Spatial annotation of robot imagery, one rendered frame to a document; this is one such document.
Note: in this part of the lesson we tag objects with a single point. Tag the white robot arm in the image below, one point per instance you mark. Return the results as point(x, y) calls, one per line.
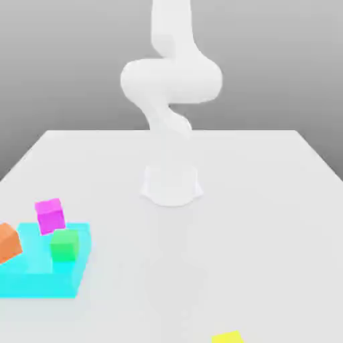
point(171, 80)

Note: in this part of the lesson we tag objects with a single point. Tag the small magenta cube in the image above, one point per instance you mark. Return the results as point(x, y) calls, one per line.
point(50, 218)

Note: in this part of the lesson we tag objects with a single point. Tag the small orange cube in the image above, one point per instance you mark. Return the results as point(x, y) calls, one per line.
point(8, 242)

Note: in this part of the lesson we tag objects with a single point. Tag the large cyan box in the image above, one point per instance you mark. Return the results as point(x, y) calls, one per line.
point(37, 278)

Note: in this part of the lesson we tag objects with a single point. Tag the small yellow cube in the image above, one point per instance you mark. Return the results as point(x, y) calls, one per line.
point(227, 338)

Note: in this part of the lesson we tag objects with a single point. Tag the small green cube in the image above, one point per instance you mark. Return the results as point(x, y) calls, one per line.
point(65, 246)

